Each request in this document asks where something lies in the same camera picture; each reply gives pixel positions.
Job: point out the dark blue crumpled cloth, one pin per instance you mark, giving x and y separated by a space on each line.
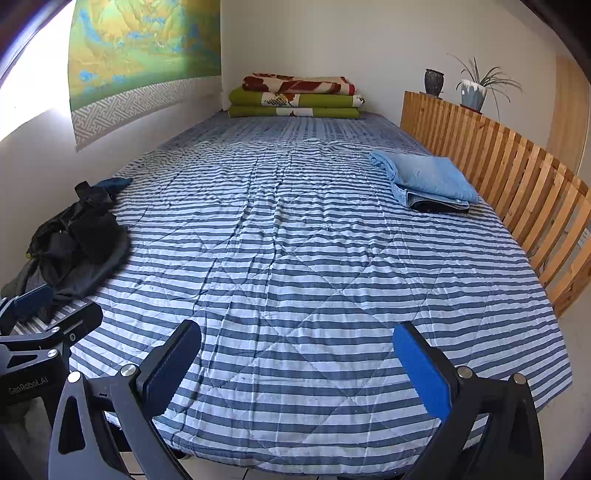
113 183

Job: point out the blue white striped bed quilt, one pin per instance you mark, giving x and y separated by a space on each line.
277 230

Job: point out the red white folded blanket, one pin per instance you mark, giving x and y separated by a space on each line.
300 84

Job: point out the black crumpled garment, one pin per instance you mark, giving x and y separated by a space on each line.
83 230

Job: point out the light blue folded cloth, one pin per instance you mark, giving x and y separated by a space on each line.
429 177

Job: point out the light wooden door panel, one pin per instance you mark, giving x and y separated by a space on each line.
565 115

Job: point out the landscape wall poster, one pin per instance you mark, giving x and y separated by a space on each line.
138 46

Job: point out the green floral folded blanket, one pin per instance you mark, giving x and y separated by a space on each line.
258 102

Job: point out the slate grey garment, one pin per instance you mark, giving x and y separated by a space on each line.
108 265

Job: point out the potted plant white blue pot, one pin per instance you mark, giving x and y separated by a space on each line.
473 97

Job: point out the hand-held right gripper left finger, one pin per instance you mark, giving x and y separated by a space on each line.
173 369

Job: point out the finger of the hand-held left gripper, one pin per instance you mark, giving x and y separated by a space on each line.
32 300
76 318

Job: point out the dark speckled vase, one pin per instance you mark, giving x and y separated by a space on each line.
434 83

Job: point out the folded denim jeans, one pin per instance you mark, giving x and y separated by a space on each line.
436 206

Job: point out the wooden slatted bench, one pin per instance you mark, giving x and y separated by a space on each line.
508 175

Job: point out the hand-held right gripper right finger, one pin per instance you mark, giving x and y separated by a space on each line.
427 374

